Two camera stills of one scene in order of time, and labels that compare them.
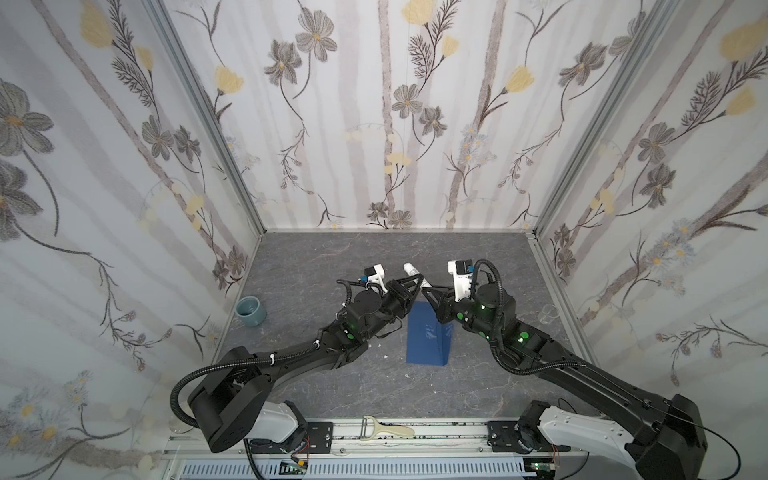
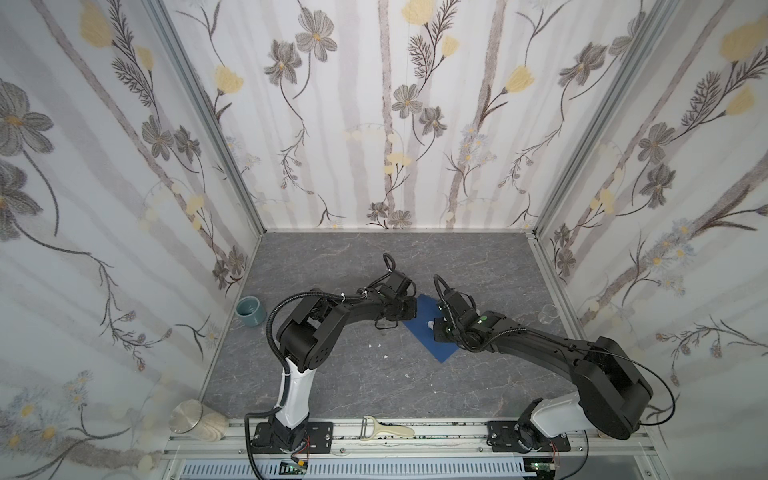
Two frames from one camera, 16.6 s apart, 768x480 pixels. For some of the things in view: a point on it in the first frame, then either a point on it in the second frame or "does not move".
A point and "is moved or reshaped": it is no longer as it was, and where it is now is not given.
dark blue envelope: [427, 339] is moved or reshaped
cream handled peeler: [401, 431] does not move
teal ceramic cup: [250, 311] does not move
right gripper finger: [441, 291] -> [444, 329]
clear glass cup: [549, 312] does not move
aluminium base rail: [456, 450] does not move
